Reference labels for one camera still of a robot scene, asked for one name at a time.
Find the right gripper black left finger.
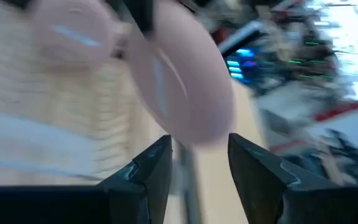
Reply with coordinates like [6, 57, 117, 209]
[99, 134, 173, 224]

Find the grey wire dish rack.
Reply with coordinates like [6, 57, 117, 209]
[0, 52, 158, 190]

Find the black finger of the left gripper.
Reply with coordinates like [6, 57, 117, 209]
[121, 0, 155, 35]

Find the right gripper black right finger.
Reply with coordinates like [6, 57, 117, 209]
[227, 133, 335, 224]

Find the pink plate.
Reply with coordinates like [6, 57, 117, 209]
[127, 0, 236, 147]
[30, 0, 121, 68]

